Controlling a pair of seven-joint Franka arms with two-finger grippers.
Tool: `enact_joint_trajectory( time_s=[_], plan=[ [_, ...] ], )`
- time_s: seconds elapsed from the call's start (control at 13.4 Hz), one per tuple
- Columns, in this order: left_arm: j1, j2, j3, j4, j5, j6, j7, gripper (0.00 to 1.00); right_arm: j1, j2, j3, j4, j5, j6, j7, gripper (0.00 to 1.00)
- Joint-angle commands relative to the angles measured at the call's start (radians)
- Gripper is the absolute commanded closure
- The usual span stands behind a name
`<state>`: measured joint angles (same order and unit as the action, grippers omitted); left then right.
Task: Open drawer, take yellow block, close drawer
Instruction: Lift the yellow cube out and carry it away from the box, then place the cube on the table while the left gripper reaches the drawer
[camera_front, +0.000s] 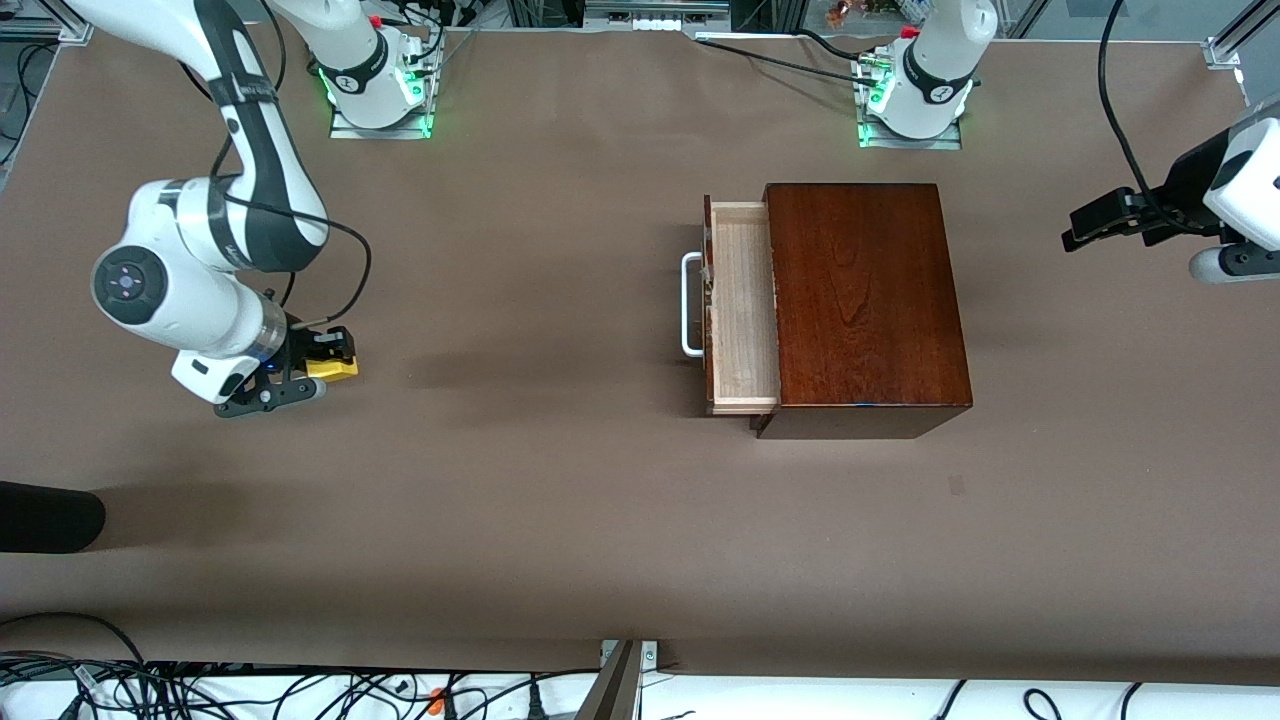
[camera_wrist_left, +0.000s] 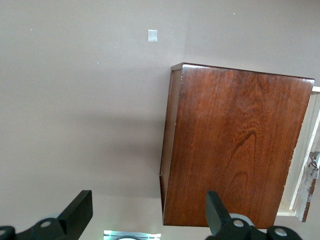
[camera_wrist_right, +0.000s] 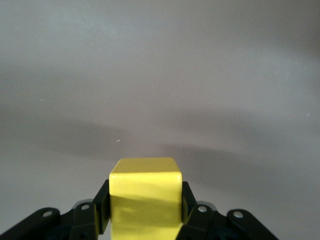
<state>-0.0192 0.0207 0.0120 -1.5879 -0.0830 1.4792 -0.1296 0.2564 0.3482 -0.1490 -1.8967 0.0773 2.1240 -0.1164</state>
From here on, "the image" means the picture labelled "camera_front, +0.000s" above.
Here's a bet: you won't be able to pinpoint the silver table edge plate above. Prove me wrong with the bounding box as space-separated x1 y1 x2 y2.
600 640 659 673

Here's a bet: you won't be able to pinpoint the tangled black floor cables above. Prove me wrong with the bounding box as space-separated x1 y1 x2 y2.
0 650 601 720

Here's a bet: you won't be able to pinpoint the dark metal strut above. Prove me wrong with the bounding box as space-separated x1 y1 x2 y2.
575 640 641 720

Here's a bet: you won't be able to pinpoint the wooden drawer with white handle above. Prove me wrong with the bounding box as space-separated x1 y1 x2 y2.
682 195 781 417

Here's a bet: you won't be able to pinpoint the long black tabletop cable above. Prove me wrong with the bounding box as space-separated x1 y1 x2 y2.
693 36 866 85

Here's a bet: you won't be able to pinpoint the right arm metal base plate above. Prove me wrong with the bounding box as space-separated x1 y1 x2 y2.
328 95 435 141

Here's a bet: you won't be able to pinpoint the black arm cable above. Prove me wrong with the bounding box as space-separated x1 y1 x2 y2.
210 130 373 333
1098 0 1166 206

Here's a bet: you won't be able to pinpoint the black cylindrical object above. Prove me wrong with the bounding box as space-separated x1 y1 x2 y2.
0 480 106 554

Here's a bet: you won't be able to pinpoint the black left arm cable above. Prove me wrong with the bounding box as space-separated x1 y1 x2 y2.
1098 0 1166 206

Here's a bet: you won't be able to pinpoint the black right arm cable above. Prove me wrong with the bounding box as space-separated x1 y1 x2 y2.
210 130 373 333

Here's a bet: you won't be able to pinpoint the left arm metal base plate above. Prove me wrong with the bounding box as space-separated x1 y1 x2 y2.
857 118 964 151

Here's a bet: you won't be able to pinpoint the grey network switch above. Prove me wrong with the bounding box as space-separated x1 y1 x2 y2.
585 0 731 23

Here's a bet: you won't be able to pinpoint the dark brown wooden cabinet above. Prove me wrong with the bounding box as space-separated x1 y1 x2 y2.
750 183 973 441

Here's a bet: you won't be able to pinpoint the black arcing floor cable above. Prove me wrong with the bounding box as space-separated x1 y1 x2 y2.
0 611 151 669

